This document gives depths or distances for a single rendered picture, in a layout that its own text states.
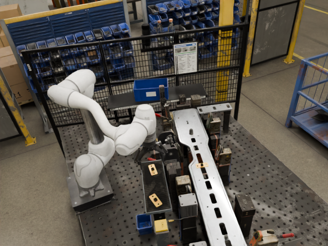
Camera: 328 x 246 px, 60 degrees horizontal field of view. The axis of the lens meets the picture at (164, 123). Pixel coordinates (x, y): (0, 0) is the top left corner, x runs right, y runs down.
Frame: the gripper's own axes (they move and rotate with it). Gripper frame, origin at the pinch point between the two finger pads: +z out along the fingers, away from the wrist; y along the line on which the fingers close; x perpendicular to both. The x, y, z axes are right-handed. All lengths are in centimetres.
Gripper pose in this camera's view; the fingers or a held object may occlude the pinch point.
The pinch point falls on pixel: (152, 163)
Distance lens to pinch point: 168.9
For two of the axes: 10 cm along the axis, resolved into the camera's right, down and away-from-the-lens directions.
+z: 0.7, 7.8, 6.2
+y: 9.5, -2.4, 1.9
